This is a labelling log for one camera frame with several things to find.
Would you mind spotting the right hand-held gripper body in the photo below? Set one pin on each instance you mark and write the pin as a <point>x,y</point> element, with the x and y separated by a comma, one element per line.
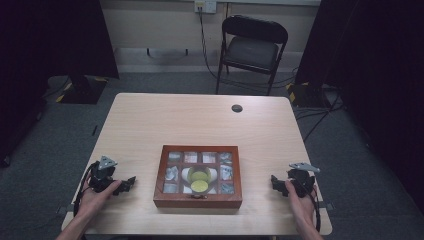
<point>301,181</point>

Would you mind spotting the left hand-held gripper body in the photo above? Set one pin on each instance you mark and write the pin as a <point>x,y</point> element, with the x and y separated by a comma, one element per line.
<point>101,176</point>

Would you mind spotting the wooden box with glass lid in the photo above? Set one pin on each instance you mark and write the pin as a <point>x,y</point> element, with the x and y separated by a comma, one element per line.
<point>198,200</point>

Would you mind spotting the person's left hand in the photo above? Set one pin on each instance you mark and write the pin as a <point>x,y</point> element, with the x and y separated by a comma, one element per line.
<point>96,200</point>

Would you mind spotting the person's right hand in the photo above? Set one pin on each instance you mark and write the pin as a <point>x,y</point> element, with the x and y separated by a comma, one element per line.
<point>301,208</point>

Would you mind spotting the grey tape strip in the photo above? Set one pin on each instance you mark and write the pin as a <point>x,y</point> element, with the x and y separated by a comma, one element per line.
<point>328,206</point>
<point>71,208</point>

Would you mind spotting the small black floor strip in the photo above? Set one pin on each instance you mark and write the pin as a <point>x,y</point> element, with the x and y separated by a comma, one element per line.
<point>94,130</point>

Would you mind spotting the group of small silvery packets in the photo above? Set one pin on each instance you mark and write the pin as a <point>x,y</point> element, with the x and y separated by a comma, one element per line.
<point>226,172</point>

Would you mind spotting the yellow-green coffee capsule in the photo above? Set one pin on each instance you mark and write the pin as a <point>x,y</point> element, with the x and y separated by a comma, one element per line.
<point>200,173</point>

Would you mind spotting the grey table grommet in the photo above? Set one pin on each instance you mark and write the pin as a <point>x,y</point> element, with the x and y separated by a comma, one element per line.
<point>237,108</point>

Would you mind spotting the black stand base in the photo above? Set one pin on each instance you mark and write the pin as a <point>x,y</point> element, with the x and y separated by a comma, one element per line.
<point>83,91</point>
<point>306,96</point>

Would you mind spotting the black folding chair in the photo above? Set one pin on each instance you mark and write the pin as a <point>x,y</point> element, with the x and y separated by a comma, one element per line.
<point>251,50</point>

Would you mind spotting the dark curtain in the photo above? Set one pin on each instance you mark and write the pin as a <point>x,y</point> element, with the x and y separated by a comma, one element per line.
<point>376,66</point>
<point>50,40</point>

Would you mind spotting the white wall socket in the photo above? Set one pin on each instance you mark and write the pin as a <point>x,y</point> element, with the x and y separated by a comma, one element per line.
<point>205,6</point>

